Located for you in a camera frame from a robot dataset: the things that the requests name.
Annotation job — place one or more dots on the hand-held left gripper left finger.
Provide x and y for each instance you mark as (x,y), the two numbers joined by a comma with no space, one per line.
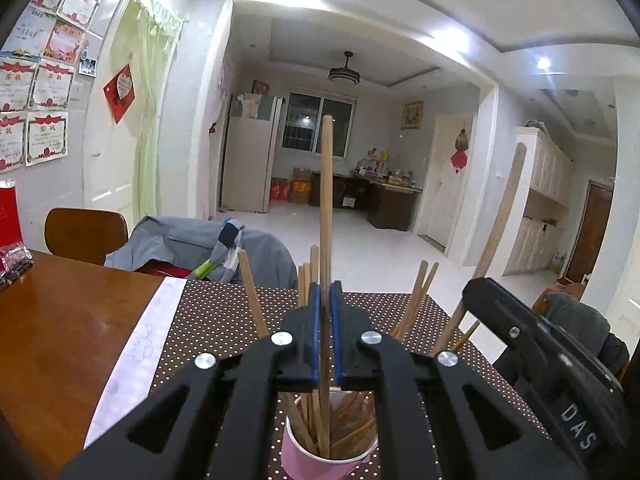
(314,340)

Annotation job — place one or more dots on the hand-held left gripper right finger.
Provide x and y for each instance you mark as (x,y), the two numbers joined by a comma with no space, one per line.
(337,340)

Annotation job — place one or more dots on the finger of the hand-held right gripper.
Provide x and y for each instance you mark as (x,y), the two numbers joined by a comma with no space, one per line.
(515,345)
(550,335)

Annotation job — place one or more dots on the bunch of wooden chopsticks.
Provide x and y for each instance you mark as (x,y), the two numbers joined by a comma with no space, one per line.
(352,430)

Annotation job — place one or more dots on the single wooden chopstick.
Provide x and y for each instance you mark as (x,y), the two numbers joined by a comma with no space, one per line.
(500,220)
(326,210)

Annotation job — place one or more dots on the pink cup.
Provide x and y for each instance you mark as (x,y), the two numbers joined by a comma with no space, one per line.
(320,467)

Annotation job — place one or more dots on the dark grey jacket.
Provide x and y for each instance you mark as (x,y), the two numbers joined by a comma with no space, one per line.
(575,317)

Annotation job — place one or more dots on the wooden chair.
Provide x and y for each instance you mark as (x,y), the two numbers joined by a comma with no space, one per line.
(539,302)
(85,235)

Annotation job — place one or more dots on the black jacket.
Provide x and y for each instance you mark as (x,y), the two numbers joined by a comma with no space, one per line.
(616,357)

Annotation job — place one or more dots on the brown polka-dot tablecloth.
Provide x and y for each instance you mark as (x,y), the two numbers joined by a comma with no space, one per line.
(225,320)

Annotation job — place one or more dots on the brown wooden door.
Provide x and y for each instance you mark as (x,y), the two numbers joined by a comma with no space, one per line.
(587,232)

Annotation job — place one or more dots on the checked cloth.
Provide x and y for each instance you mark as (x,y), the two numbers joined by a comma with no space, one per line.
(225,255)

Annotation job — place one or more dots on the dark wooden desk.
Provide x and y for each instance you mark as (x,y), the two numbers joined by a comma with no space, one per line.
(390,207)

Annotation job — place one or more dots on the orange cardboard box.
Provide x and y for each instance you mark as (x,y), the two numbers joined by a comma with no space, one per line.
(300,192)

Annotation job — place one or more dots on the red cardboard box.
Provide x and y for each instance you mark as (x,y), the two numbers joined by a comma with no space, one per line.
(279,190)

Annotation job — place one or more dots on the white door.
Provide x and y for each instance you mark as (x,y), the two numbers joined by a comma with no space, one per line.
(442,200)

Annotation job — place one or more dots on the white cabinet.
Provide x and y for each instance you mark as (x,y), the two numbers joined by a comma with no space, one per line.
(545,170)

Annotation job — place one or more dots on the brown cardboard box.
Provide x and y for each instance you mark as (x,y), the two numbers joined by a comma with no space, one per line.
(301,175)

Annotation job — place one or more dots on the light grey jacket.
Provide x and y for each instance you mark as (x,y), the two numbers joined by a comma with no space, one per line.
(170,242)

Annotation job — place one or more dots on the white paper sheet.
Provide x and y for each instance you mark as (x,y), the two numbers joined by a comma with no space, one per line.
(140,350)

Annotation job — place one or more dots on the cluster of bottles and boxes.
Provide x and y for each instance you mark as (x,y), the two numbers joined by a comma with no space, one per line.
(380,170)

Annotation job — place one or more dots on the silver refrigerator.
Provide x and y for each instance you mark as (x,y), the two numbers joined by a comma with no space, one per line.
(247,160)

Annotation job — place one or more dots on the red door ornament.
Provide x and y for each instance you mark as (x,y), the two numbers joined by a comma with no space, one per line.
(459,160)

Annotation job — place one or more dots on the barred window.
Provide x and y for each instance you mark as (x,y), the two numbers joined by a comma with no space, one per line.
(317,125)

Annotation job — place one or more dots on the gold framed picture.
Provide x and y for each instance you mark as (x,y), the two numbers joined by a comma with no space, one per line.
(412,116)

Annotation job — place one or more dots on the wooden chair back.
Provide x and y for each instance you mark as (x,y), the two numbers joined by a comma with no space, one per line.
(85,235)

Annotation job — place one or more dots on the small framed picture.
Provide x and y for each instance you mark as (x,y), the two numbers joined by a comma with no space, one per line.
(260,87)

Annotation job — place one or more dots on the ceiling fan lamp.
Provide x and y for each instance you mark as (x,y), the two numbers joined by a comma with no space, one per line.
(344,76)

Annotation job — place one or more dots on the green curtain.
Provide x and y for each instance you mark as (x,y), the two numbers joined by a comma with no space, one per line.
(150,110)

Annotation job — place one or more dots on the small plastic packet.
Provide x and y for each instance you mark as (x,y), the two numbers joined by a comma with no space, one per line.
(15,262)

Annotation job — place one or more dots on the red bag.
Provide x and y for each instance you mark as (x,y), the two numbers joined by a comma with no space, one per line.
(7,215)

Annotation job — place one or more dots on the small photo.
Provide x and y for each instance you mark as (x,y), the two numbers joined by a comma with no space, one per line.
(87,66)

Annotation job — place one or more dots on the red diamond wall decoration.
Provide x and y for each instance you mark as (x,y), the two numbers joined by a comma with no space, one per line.
(120,92)

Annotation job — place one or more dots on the wall of award certificates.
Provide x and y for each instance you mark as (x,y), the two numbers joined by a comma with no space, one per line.
(47,135)

